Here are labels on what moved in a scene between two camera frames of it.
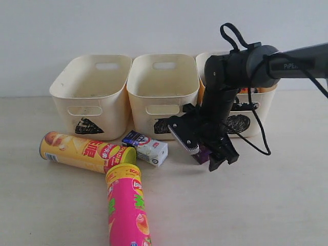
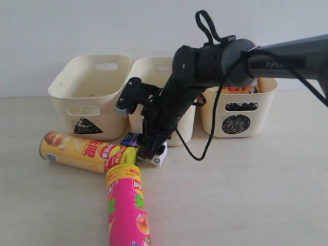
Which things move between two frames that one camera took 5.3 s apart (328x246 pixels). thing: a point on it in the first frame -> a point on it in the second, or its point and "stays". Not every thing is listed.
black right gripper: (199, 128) -> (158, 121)
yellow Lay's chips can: (65, 150) stays
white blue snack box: (155, 152) stays
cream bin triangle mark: (91, 97) stays
